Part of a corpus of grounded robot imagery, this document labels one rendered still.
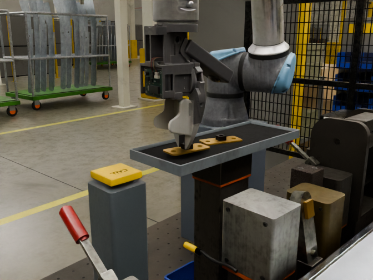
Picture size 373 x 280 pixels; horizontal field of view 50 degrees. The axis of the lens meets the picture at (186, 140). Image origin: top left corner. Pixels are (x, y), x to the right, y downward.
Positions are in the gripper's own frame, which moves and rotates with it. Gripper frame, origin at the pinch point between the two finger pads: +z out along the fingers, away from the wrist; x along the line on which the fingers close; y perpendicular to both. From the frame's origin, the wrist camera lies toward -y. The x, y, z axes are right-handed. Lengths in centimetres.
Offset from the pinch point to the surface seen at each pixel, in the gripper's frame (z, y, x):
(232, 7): -40, -208, -214
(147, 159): 2.9, 7.1, -2.0
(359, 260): 18.7, -18.0, 25.1
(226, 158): 3.2, -5.3, 4.8
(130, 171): 2.6, 12.8, 2.2
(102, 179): 3.1, 17.3, 1.6
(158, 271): 49, -13, -32
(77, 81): 82, -277, -763
